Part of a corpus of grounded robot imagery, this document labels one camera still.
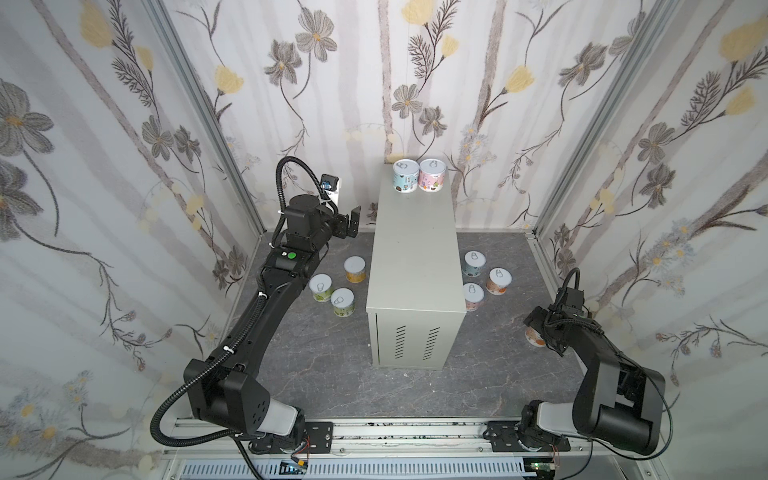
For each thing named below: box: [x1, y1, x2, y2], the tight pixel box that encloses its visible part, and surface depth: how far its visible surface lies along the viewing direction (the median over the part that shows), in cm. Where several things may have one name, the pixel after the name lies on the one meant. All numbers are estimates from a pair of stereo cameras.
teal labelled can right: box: [463, 250, 487, 278], surface depth 107 cm
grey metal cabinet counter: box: [366, 164, 467, 370], surface depth 71 cm
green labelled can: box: [309, 273, 333, 302], surface depth 100 cm
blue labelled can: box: [392, 158, 420, 193], surface depth 83 cm
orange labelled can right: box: [486, 266, 513, 296], surface depth 103 cm
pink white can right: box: [463, 282, 485, 312], surface depth 98 cm
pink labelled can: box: [418, 158, 446, 193], surface depth 84 cm
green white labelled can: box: [330, 287, 356, 317], surface depth 95 cm
